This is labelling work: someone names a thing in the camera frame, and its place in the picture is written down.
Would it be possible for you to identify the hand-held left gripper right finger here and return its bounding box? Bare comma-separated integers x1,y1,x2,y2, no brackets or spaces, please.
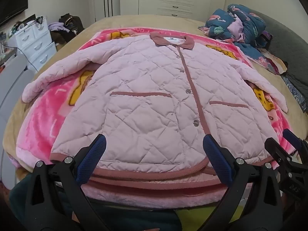
198,135,282,231

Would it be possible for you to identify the black wall television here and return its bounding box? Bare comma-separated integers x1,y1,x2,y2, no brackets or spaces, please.
0,0,29,26

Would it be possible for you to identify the beige bed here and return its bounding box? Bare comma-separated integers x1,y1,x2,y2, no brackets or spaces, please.
0,14,308,198

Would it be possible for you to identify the dark purple striped cloth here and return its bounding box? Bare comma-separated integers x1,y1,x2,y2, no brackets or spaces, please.
261,30,273,47

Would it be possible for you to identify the grey headboard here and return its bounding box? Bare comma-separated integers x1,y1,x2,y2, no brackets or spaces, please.
250,8,308,87

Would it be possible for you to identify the dark brown bag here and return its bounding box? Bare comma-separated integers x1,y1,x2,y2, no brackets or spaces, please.
59,13,85,44

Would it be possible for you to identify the pink printed blanket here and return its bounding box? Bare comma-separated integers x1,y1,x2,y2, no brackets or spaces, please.
8,28,306,205

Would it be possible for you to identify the blue flamingo print quilt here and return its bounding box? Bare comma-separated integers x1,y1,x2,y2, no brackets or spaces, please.
198,4,288,75

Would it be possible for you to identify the white drawer cabinet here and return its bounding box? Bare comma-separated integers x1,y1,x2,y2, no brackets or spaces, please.
10,14,57,71

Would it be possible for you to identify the person's dark teal clothing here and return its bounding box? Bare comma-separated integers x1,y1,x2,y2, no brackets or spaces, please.
10,173,183,231

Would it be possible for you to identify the floral patterned cloth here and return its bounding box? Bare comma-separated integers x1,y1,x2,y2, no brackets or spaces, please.
281,73,308,113

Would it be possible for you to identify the person's yellow-green top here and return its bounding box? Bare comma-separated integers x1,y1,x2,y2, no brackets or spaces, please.
177,206,243,224

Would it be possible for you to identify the pink quilted jacket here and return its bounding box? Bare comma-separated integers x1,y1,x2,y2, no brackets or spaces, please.
22,32,288,190

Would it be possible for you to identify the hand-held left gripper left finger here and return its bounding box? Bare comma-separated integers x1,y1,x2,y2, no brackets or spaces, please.
25,133,113,231

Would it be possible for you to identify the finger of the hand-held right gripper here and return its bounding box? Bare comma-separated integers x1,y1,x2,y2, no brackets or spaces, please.
283,128,308,159
264,138,293,171

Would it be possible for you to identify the black power cable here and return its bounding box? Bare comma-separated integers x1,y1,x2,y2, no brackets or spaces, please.
5,44,38,73

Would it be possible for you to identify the light purple cloth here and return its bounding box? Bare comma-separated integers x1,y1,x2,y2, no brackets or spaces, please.
48,22,70,33

